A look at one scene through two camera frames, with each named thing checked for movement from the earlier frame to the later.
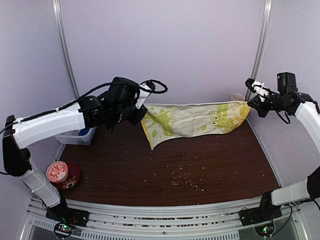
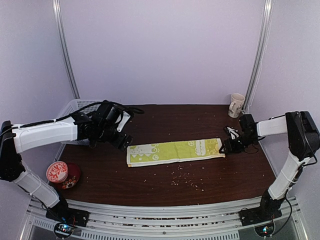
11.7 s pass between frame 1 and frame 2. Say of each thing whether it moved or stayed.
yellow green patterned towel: moved
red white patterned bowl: stayed
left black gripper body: moved
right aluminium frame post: stayed
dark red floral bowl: stayed
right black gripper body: moved
